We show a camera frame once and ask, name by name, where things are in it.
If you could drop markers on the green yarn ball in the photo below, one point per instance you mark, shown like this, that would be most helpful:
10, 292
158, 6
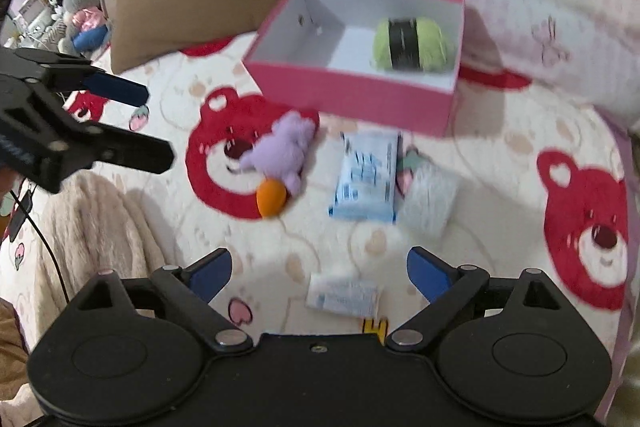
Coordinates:
432, 42

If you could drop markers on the purple plush toy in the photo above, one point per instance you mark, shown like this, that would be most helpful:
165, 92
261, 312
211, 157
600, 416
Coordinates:
285, 152

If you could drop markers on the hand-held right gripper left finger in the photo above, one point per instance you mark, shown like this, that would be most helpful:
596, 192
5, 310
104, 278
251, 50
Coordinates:
212, 276

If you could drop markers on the pink cardboard box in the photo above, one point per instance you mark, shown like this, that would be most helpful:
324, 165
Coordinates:
350, 92

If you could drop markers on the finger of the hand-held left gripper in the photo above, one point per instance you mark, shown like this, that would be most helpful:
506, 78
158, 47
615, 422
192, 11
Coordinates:
135, 154
117, 89

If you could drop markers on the beige fluffy blanket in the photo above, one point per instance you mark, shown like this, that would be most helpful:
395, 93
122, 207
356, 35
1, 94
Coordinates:
100, 227

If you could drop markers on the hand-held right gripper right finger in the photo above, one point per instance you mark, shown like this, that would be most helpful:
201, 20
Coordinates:
425, 276

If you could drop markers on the orange ball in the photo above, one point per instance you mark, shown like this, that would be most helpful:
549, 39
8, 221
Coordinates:
271, 199

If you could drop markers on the clear plastic packet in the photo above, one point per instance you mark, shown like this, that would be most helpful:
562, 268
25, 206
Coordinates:
430, 202

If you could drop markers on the blue tissue packet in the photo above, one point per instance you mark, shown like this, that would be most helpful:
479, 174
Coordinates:
362, 177

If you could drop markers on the small white tissue packet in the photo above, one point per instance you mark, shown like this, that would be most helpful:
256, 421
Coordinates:
340, 294

